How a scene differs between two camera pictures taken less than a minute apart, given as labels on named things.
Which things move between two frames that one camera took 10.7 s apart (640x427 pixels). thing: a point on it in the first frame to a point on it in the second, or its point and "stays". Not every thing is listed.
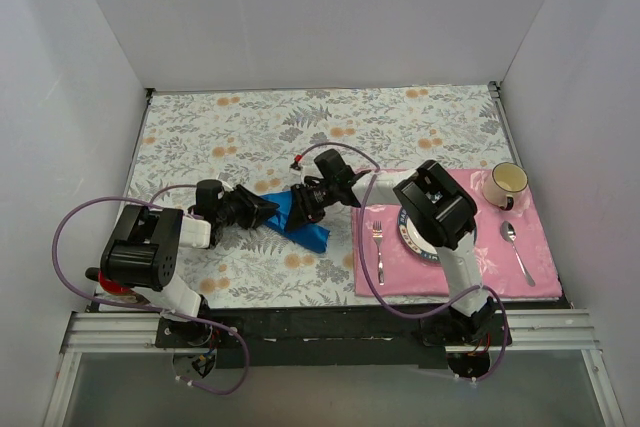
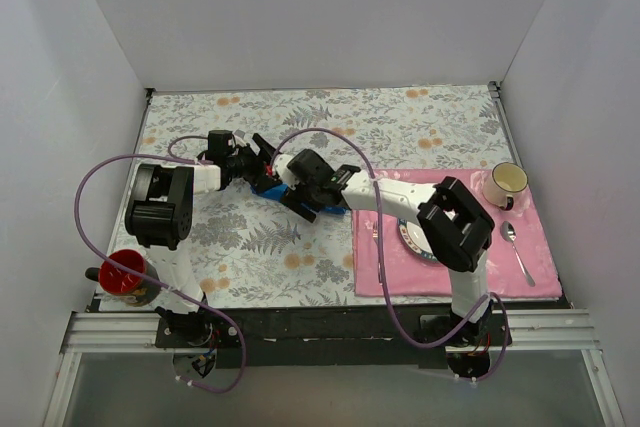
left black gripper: (245, 208) to (258, 167)
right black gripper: (308, 202) stays
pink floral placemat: (513, 257) stays
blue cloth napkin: (311, 235) to (279, 191)
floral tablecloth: (258, 137) stays
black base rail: (335, 337) stays
